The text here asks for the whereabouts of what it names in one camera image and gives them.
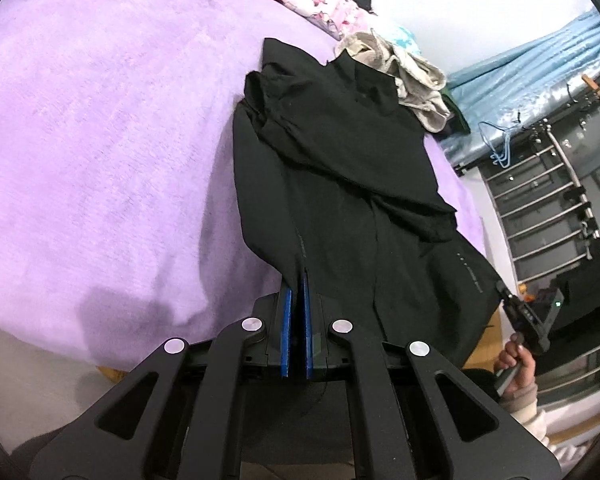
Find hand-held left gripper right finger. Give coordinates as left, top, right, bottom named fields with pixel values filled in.
left=300, top=270, right=563, bottom=480

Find person's right hand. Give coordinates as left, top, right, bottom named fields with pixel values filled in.
left=495, top=332, right=539, bottom=401

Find blue clothes hangers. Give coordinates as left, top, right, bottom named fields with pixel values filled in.
left=480, top=122, right=513, bottom=168

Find black clothing under fleece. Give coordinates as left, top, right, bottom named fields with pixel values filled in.
left=437, top=87, right=473, bottom=136

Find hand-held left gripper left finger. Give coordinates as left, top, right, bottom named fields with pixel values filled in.
left=42, top=280, right=295, bottom=480

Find black jacket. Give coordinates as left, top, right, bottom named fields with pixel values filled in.
left=232, top=37, right=508, bottom=376

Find grey fleece clothing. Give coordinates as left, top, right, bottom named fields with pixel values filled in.
left=335, top=30, right=451, bottom=133

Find person's right forearm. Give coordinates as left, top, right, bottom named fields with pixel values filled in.
left=500, top=385, right=548, bottom=448

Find purple bed sheet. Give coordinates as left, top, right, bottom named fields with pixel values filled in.
left=0, top=0, right=486, bottom=376

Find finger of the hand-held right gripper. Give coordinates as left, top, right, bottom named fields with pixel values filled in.
left=495, top=281, right=523, bottom=322

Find metal rack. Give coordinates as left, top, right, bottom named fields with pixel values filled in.
left=480, top=120, right=600, bottom=286

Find pink floral quilt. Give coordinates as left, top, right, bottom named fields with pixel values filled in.
left=240, top=0, right=423, bottom=58

